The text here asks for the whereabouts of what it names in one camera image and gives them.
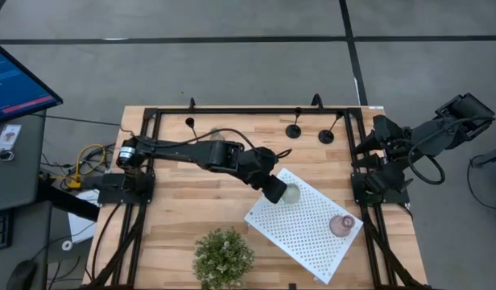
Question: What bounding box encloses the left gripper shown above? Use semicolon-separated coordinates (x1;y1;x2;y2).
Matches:
238;149;288;205

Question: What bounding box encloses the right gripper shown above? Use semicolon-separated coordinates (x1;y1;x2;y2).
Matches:
353;114;412;171

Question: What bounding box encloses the black metal candlestick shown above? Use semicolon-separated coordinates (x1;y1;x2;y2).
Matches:
184;116;200;143
317;110;345;145
285;106;304;140

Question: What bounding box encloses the pink ribbed glass candle holder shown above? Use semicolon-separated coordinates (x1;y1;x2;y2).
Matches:
328;214;357;238

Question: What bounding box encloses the white perforated metal shelf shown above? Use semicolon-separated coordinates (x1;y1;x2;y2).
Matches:
243;168;364;285

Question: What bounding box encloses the green artificial plant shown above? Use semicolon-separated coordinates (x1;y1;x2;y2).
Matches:
191;227;256;290

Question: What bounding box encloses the white paper sheet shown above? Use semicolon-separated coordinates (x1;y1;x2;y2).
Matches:
66;188;100;245

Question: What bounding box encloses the black desk beam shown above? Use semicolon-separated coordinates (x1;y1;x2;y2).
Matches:
37;176;101;222

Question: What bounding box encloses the grey desk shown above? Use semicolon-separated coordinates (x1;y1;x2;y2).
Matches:
0;200;54;290
0;110;48;213

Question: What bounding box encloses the black computer mouse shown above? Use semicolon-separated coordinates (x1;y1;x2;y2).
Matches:
6;259;39;290

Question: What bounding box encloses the white card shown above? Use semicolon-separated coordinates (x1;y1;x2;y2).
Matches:
0;123;23;152

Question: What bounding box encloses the monitor with blue screen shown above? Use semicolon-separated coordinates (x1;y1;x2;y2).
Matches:
0;38;64;126

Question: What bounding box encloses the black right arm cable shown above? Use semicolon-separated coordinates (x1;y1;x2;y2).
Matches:
407;143;447;186

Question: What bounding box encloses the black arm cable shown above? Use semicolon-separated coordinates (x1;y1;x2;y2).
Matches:
407;143;447;186
121;126;293;160

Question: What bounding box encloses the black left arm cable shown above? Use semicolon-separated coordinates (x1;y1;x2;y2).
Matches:
121;126;293;160

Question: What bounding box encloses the black aluminium table frame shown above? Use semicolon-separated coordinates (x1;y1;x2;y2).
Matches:
82;93;434;290

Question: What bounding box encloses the black floor cable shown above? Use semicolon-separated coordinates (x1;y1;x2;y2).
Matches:
466;154;496;211

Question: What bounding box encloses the yellow cable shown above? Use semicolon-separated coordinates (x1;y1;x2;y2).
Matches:
72;143;108;190

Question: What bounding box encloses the thin black cable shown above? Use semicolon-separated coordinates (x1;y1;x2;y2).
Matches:
30;114;124;126

